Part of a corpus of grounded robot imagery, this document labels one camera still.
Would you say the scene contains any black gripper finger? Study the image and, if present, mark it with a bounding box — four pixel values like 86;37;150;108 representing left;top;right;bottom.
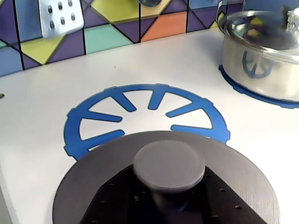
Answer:
79;164;156;224
184;167;268;224

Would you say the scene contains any gray round lid with knob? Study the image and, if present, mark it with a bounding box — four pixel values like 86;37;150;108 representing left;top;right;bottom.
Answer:
52;130;281;224

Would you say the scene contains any glass pot lid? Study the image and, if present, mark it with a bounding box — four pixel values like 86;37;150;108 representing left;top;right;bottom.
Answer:
217;4;299;64

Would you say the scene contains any shiny steel pot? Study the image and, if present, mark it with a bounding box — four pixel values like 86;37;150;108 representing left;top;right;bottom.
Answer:
219;9;299;103

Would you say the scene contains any colourful tiled backsplash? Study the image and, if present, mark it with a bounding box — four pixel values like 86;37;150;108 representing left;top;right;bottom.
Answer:
0;0;299;77

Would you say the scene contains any metal spatula head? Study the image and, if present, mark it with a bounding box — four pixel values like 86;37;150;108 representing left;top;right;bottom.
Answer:
38;0;85;39

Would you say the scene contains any hanging metal utensil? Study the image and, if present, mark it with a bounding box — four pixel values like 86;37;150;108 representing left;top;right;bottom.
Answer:
136;0;164;7

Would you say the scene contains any blue burner ring print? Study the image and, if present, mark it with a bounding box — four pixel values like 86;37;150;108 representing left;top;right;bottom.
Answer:
63;83;231;162
218;64;299;110

